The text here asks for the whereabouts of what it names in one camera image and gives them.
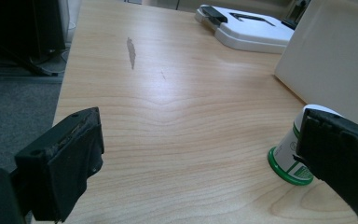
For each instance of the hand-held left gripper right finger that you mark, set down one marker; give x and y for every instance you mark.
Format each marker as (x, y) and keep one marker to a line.
(338, 152)

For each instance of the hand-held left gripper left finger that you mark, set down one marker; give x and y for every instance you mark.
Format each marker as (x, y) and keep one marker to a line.
(60, 161)

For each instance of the white cup with green rim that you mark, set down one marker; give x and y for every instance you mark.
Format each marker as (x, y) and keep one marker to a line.
(287, 155)

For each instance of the white plastic box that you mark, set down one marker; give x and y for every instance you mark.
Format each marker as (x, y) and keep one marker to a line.
(332, 56)

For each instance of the black cabinet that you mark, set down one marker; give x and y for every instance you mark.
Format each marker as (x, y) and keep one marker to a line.
(18, 28)

